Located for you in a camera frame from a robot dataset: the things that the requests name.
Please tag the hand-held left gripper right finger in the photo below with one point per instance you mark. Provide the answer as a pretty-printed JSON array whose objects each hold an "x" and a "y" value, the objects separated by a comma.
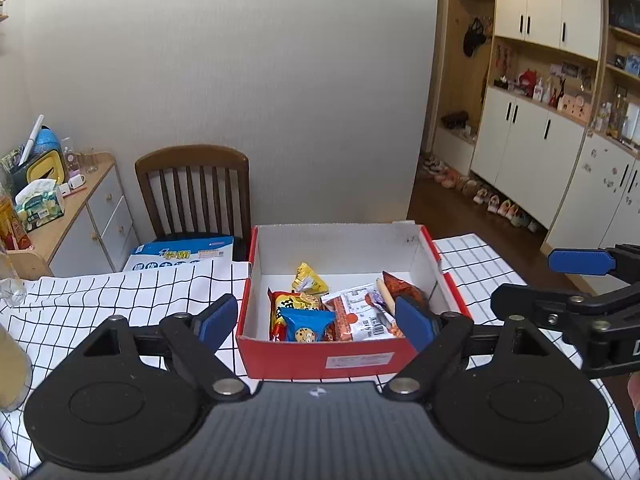
[{"x": 412, "y": 322}]

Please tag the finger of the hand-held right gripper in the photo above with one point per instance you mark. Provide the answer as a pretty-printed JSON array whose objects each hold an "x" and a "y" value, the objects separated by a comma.
[
  {"x": 580, "y": 262},
  {"x": 520, "y": 302}
]

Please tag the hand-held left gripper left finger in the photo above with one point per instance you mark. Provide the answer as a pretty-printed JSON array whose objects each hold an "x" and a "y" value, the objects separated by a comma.
[{"x": 220, "y": 320}]

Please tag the dark red snack bag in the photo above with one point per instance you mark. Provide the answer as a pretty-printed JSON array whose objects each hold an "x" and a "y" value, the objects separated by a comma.
[{"x": 405, "y": 287}]

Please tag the small purple candy packet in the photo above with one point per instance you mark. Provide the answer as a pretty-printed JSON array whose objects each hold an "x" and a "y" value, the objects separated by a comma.
[{"x": 376, "y": 301}]

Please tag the white orange biscuit packet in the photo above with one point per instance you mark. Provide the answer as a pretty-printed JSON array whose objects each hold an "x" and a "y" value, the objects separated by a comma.
[{"x": 357, "y": 317}]

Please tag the red yellow chips bag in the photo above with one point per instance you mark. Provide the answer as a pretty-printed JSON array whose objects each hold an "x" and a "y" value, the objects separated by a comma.
[{"x": 290, "y": 307}]

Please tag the blue cookie packet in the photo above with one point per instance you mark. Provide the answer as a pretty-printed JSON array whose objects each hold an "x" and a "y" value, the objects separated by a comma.
[{"x": 307, "y": 330}]

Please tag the small yellow snack packet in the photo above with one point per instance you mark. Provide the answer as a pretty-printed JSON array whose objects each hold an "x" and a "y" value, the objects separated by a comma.
[{"x": 309, "y": 280}]

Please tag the red cardboard box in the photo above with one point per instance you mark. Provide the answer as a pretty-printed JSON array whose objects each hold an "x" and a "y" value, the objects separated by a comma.
[{"x": 320, "y": 360}]

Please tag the blue white carton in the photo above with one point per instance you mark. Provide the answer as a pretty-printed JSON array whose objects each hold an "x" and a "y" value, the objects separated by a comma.
[{"x": 180, "y": 255}]

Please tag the row of shoes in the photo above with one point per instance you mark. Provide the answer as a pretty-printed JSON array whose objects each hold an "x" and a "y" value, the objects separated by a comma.
[{"x": 480, "y": 192}]

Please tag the white black checked tablecloth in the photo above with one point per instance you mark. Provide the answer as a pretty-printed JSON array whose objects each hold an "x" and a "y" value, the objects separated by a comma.
[{"x": 100, "y": 295}]

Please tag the grey drawer side cabinet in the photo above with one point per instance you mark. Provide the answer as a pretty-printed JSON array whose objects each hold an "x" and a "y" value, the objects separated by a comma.
[{"x": 95, "y": 225}]

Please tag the brown wooden chair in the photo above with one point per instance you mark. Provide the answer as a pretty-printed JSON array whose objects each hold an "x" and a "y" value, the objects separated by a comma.
[{"x": 192, "y": 157}]

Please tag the red ornament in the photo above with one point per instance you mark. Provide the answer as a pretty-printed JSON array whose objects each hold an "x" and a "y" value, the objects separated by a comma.
[{"x": 527, "y": 82}]

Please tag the dark brown shoes pair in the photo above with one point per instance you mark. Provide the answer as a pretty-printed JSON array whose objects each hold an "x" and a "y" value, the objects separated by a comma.
[{"x": 454, "y": 120}]

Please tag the white charger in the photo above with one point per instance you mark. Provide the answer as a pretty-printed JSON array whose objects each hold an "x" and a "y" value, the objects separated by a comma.
[{"x": 67, "y": 189}]

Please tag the small clear glass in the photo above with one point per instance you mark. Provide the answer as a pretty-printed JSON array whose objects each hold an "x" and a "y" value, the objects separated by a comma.
[{"x": 89, "y": 160}]

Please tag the green tissue pack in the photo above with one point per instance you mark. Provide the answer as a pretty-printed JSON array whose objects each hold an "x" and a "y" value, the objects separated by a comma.
[{"x": 42, "y": 207}]

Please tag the clear drinking glass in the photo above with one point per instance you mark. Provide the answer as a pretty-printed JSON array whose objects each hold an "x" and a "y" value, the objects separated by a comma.
[{"x": 12, "y": 285}]

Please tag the yellow black container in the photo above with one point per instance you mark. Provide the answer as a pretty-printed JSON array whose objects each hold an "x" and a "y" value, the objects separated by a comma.
[{"x": 47, "y": 170}]

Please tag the orange drink bottle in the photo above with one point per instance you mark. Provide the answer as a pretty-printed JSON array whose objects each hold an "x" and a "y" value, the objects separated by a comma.
[{"x": 10, "y": 225}]

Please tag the black hanging bag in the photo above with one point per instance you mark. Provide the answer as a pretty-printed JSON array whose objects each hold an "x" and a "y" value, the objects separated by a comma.
[{"x": 472, "y": 40}]

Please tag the blue round object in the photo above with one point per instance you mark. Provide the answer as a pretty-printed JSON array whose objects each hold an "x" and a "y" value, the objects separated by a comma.
[{"x": 50, "y": 140}]

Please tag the white tube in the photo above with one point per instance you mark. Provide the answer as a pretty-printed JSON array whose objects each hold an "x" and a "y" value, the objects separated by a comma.
[{"x": 34, "y": 132}]

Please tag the white cupboard wall unit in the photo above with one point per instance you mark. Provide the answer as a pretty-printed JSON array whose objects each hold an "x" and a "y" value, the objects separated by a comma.
[{"x": 525, "y": 125}]

